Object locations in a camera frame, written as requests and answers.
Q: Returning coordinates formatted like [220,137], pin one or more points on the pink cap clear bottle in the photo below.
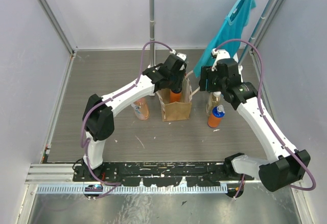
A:
[141,108]

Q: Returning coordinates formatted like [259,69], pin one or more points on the blue pump bottle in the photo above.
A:
[175,96]

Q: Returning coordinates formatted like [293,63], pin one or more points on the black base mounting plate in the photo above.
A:
[160,174]

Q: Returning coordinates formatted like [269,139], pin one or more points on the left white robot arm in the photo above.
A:
[98,118]

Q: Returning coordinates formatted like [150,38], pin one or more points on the brown canvas tote bag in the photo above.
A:
[177,111]

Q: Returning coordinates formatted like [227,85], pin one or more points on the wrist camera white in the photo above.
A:
[180,59]
[217,56]

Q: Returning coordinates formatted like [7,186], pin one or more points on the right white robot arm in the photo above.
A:
[284,164]

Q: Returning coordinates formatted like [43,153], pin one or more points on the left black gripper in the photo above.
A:
[176,81]

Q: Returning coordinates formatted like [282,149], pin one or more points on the teal t-shirt on hanger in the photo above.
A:
[234,23]

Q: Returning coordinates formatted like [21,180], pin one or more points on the aluminium frame rail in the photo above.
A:
[58,178]

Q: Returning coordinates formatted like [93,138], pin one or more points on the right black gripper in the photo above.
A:
[206,73]

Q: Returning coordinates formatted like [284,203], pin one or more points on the orange bottle blue cap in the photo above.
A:
[216,116]

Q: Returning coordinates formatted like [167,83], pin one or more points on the white metal clothes rack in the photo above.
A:
[152,17]

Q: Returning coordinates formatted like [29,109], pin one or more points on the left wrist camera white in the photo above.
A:
[180,59]

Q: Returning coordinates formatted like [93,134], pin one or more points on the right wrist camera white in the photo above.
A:
[217,56]

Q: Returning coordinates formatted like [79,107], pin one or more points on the amber bottle white cap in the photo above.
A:
[213,101]

